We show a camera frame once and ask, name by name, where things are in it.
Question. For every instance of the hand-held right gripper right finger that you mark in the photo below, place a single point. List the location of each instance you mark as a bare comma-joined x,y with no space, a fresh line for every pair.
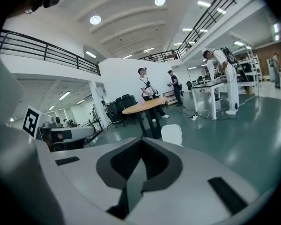
196,172

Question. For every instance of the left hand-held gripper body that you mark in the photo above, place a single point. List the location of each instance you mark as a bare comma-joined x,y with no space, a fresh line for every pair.
34,121

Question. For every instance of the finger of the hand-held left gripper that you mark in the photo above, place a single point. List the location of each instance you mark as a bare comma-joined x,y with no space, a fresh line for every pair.
83,132

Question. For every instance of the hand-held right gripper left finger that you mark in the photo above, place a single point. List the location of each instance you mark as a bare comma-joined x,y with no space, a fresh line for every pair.
84,172

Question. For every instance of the white trash bin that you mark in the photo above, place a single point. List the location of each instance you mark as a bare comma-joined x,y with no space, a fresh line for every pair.
172,135

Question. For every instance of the black office chair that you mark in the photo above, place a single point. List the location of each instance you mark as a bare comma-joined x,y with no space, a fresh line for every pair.
126,102
113,114

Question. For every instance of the ceiling strip light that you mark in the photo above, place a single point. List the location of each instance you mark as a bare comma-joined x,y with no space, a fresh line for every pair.
90,54
203,3
64,95

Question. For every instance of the white screen on stand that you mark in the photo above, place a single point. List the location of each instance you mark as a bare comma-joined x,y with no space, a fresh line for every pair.
100,91

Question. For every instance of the white power strip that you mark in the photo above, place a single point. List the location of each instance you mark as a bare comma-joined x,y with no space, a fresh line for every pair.
194,117

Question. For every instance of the round wooden table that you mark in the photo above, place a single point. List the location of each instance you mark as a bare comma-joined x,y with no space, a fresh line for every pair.
145,105

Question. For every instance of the black mezzanine railing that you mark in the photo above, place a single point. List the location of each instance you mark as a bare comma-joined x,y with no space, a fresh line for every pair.
46,53
208,17

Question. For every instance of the wooden crate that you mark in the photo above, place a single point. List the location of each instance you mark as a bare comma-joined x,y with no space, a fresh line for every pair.
169,97

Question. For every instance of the white-legged black-top workbench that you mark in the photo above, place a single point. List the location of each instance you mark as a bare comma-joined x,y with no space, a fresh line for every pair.
206,84

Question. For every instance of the round ceiling lamp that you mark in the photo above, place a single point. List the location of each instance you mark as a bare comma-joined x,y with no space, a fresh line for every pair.
95,19
160,1

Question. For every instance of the white metal shelving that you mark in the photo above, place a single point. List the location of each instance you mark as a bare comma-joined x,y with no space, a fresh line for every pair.
251,71

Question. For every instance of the black backpack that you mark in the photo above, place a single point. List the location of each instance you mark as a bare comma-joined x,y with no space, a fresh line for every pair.
227,54

